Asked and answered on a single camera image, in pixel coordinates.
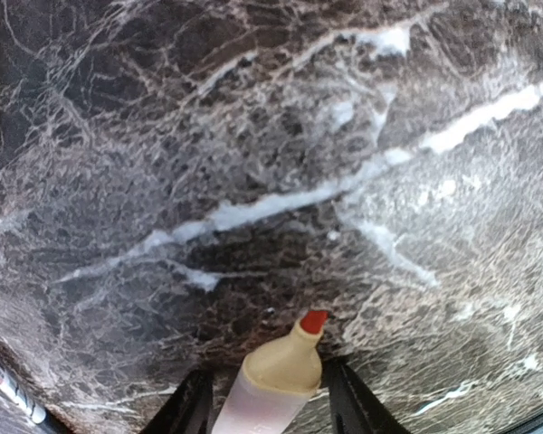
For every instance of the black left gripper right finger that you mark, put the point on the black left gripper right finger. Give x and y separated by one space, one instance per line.
353 407

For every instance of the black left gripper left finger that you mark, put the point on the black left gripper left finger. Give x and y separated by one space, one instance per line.
189 410

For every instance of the pink crayon shaped eraser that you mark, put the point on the pink crayon shaped eraser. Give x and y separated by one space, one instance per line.
275 381

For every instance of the black marker pen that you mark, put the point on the black marker pen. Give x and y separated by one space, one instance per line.
34 411

